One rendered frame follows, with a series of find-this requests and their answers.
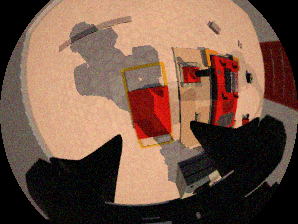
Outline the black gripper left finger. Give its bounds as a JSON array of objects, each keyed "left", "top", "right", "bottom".
[{"left": 49, "top": 135, "right": 124, "bottom": 202}]

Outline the black toy tyre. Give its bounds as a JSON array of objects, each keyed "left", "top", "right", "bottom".
[{"left": 246, "top": 73, "right": 253, "bottom": 84}]

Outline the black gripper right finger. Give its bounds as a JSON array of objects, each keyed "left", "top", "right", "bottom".
[{"left": 190, "top": 117, "right": 259, "bottom": 177}]

